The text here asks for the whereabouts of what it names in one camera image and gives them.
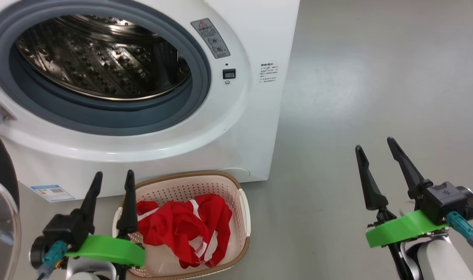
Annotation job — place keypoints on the black washer door glass window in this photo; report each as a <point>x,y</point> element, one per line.
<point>0,233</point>

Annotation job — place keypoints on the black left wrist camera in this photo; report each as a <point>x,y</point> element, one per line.
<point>61,229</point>

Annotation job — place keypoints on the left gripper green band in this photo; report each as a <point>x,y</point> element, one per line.
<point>111,249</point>

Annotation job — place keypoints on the round white filter cover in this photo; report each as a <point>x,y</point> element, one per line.
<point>238,173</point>

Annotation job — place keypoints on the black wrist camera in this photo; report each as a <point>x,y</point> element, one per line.
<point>442,200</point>
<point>61,229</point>

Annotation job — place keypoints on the blue energy label sticker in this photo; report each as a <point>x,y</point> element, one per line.
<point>52,193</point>

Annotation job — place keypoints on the cream basket with brown rim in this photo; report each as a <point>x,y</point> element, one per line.
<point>220,190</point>

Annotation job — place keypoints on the grey warning sticker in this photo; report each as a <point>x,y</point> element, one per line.
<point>211,38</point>

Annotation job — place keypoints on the white front-load washing machine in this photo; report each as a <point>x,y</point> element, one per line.
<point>236,128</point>

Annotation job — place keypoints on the black printed text sticker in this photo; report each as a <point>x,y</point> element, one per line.
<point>268,72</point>

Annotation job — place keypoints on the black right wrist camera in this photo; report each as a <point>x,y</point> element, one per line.
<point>442,200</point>

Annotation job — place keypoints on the red white-striped garment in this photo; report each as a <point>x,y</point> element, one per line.
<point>181,229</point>

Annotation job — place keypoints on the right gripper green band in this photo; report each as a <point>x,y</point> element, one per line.
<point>403,229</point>

